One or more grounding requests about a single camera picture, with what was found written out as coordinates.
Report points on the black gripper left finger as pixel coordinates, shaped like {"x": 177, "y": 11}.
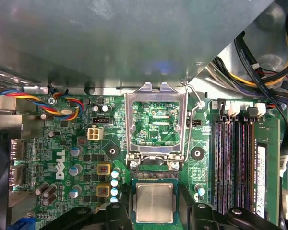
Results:
{"x": 110, "y": 218}

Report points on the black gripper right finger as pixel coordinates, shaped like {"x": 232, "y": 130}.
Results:
{"x": 201, "y": 218}

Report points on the silver CPU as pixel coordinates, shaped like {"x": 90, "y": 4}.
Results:
{"x": 154, "y": 203}

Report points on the CPU socket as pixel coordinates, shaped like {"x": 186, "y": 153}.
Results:
{"x": 156, "y": 174}

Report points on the white four pin connector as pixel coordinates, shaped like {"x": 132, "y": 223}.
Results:
{"x": 95, "y": 134}

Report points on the green motherboard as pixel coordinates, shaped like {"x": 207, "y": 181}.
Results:
{"x": 62, "y": 134}

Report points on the metal port block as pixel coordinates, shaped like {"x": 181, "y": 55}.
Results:
{"x": 18, "y": 149}
{"x": 19, "y": 176}

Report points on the grey power supply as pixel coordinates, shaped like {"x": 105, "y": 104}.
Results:
{"x": 110, "y": 36}

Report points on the black PC case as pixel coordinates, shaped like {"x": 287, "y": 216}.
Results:
{"x": 266, "y": 14}

